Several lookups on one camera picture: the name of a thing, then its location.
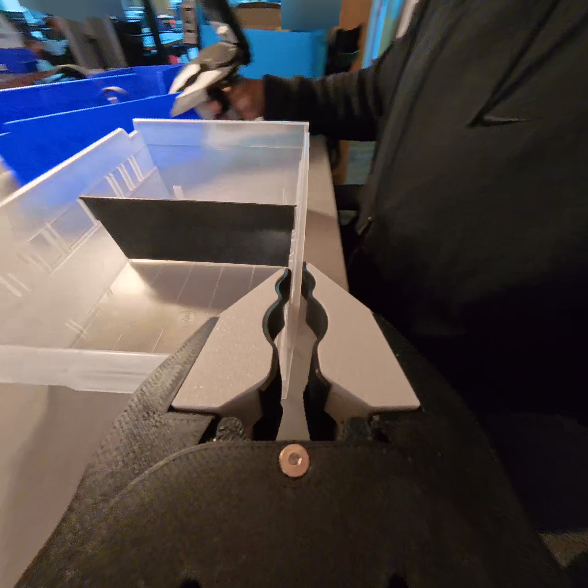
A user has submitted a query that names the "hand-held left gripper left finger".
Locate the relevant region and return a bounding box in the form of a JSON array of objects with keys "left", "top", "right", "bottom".
[{"left": 171, "top": 269, "right": 292, "bottom": 439}]

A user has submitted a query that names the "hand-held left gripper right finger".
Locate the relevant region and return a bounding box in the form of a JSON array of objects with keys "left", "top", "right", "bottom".
[{"left": 301, "top": 262, "right": 421, "bottom": 439}]

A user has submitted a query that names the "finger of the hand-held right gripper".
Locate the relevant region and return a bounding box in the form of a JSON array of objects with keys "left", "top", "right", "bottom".
[
  {"left": 171, "top": 86, "right": 210, "bottom": 118},
  {"left": 168, "top": 45, "right": 231, "bottom": 96}
]

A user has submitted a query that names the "clear plastic bin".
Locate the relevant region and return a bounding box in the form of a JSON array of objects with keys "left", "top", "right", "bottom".
[{"left": 0, "top": 119, "right": 311, "bottom": 400}]

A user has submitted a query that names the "person's right forearm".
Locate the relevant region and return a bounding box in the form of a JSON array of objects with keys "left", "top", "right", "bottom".
[{"left": 263, "top": 64, "right": 384, "bottom": 142}]

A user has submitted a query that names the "person's right hand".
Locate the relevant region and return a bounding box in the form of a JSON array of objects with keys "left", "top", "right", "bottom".
[{"left": 220, "top": 77, "right": 267, "bottom": 121}]

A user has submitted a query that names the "blue plastic bin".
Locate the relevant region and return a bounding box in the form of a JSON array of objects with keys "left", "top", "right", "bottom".
[
  {"left": 0, "top": 64, "right": 184, "bottom": 122},
  {"left": 0, "top": 92, "right": 203, "bottom": 184}
]

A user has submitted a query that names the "black bin divider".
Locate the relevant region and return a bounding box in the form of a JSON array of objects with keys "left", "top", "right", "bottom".
[{"left": 79, "top": 195, "right": 296, "bottom": 267}]

